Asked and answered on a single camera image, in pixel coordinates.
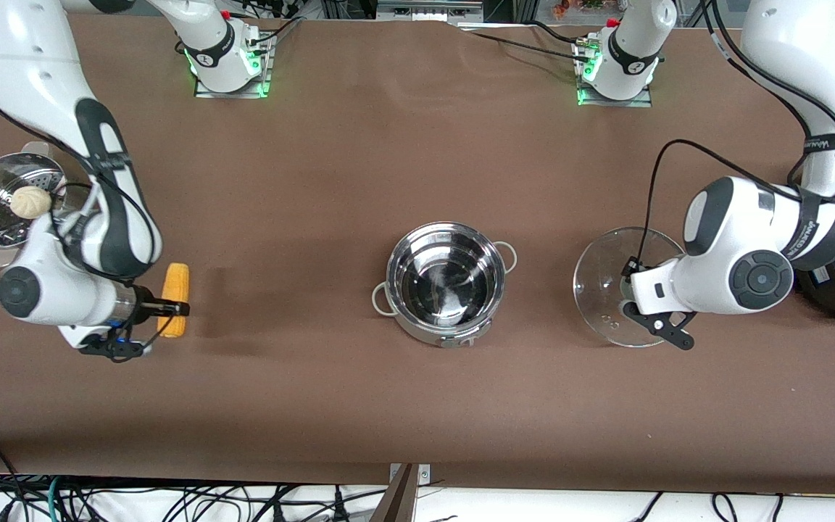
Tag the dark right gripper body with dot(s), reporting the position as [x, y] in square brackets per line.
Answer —
[146, 301]

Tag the yellow corn cob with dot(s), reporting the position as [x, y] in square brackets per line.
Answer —
[176, 283]

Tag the round glass pot lid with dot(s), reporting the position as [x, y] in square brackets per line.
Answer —
[599, 290]

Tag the metal base plate left arm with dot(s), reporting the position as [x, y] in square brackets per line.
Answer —
[642, 100]

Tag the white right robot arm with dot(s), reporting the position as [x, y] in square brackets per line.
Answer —
[33, 72]

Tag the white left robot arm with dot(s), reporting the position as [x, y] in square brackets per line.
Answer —
[736, 239]

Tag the metal base plate right arm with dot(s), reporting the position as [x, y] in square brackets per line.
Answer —
[207, 91]

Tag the beige steamed bun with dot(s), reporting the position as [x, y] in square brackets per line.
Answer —
[31, 201]

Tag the silver metal bracket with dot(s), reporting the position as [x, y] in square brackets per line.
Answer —
[425, 475]

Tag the aluminium frame profile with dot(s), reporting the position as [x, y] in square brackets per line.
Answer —
[428, 9]

